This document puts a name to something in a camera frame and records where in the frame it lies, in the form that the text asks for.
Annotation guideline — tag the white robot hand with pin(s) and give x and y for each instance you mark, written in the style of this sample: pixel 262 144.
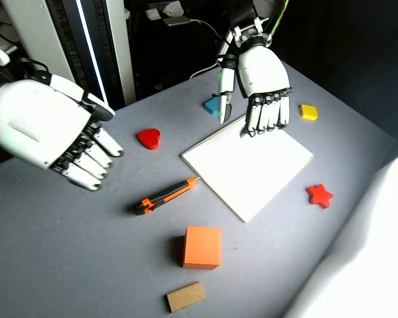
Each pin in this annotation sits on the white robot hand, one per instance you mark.
pixel 262 73
pixel 36 122

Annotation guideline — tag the orange black utility knife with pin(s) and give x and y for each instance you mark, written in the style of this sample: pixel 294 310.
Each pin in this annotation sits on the orange black utility knife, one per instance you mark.
pixel 166 195

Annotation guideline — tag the white adapter stick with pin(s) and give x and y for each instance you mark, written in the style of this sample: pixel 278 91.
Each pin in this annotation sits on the white adapter stick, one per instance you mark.
pixel 224 44

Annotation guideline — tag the yellow rounded block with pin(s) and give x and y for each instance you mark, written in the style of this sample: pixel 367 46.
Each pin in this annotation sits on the yellow rounded block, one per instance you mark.
pixel 308 112

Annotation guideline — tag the blue rounded block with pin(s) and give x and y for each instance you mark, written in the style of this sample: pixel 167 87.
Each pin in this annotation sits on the blue rounded block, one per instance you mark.
pixel 210 106

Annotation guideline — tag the white column with black strips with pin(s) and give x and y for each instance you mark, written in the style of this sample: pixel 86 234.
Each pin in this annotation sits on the white column with black strips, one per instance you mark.
pixel 36 33

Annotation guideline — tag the silver power bank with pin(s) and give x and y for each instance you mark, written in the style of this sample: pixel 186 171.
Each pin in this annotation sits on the silver power bank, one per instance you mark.
pixel 175 21

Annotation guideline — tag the white cutting board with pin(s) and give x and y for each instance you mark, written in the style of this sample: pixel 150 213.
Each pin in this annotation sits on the white cutting board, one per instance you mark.
pixel 245 172

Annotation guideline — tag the white crumpled object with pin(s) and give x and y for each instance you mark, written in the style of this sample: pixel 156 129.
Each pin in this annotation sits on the white crumpled object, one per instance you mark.
pixel 173 9

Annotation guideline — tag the red heart block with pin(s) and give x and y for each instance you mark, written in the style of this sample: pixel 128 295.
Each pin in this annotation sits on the red heart block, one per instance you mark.
pixel 149 138

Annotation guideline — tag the small white box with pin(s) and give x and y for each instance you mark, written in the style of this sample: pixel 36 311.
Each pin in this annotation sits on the small white box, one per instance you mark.
pixel 152 13

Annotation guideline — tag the grey table cloth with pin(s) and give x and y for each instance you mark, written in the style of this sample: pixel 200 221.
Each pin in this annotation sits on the grey table cloth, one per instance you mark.
pixel 86 248

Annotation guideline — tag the red star block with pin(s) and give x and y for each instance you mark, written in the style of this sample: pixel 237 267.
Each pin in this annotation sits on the red star block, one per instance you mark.
pixel 319 196

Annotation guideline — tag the orange foam block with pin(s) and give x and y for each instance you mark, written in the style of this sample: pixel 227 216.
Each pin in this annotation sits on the orange foam block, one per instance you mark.
pixel 202 246

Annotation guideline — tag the white blurred panel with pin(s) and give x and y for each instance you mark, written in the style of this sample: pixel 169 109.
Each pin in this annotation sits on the white blurred panel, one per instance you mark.
pixel 368 248

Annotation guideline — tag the tan wooden block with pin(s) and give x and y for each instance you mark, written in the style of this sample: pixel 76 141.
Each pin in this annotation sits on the tan wooden block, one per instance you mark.
pixel 185 297

